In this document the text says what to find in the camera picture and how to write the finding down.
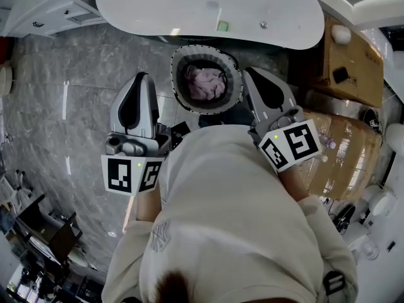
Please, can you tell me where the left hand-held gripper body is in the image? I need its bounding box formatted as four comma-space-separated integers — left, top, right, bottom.
100, 122, 174, 198

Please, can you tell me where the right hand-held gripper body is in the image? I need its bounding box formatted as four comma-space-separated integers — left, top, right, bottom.
248, 105, 323, 173

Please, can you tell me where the pink cloth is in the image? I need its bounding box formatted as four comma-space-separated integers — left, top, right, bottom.
184, 63, 228, 102

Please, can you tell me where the white laundry basket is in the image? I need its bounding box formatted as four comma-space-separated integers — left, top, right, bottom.
170, 44, 244, 116

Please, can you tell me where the person's right forearm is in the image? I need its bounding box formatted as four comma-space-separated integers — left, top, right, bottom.
279, 162, 310, 203

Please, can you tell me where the person's left forearm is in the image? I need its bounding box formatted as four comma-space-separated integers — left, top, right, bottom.
135, 187, 163, 223

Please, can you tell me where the purple label water bottle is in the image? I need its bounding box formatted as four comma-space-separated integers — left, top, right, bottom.
317, 134, 338, 151

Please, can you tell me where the taped cardboard box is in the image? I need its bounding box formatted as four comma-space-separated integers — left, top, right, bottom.
295, 110, 383, 201

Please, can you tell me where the flat black device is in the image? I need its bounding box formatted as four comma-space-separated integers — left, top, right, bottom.
333, 66, 350, 84

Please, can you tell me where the plain cardboard box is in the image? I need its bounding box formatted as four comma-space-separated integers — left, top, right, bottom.
315, 16, 385, 109

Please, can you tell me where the white fluffy ball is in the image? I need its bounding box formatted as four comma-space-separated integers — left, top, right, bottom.
330, 24, 352, 44

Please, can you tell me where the black chair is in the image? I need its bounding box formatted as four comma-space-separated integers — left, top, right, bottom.
15, 194, 85, 264

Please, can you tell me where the cream sweatshirt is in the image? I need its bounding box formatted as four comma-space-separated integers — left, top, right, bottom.
100, 124, 359, 303

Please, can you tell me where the white bathtub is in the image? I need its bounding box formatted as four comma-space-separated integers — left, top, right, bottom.
94, 0, 326, 51

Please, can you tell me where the round white side table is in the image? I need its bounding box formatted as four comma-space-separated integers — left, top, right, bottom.
0, 64, 16, 98

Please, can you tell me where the white vanity cabinet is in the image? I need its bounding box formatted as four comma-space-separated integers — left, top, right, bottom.
0, 0, 108, 39

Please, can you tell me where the black gripper camera mount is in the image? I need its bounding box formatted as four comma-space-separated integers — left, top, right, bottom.
169, 121, 190, 150

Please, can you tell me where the black cable coil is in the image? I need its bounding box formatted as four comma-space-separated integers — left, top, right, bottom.
361, 107, 384, 129

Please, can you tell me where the black cable bundle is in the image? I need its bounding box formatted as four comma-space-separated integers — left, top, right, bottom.
328, 200, 357, 233

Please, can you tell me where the grey strap buckle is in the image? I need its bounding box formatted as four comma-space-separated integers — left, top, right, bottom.
322, 270, 347, 296

